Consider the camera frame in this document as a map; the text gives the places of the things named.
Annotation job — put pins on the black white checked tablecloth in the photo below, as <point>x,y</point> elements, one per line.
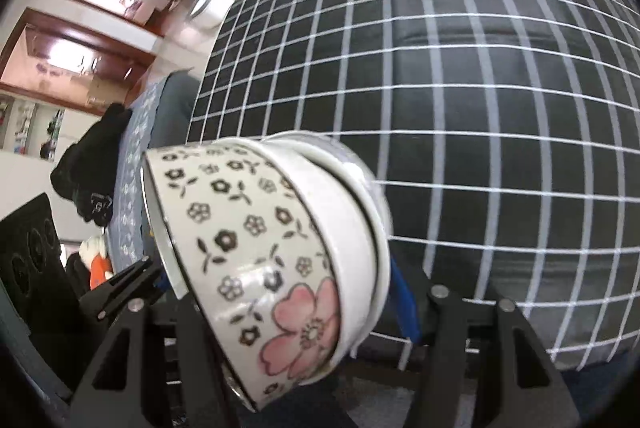
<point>500,108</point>

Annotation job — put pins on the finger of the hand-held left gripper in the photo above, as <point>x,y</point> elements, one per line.
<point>125,283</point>

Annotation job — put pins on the orange white toy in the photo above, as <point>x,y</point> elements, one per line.
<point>96,260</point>

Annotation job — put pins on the black cloth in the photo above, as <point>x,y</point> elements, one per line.
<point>95,168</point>

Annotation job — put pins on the plain white bowl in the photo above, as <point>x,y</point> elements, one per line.
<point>345,258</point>

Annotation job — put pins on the black panel with round holes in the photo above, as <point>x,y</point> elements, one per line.
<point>30,253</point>

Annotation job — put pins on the blue grey floral cloth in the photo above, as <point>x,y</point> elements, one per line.
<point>132,168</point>

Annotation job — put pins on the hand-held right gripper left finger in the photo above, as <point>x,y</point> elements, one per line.
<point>190,333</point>

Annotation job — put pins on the person's blue jeans leg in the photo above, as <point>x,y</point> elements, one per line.
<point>600,385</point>

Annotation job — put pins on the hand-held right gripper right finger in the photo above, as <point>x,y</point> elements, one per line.
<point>407,313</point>

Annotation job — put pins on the light blue bowl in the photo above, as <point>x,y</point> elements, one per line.
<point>350,163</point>

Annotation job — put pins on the grey cushion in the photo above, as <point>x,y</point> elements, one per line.
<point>172,108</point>

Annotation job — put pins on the white basin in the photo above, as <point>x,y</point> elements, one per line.
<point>210,6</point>

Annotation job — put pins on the floral bowl with green interior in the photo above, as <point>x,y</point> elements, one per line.
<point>240,258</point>

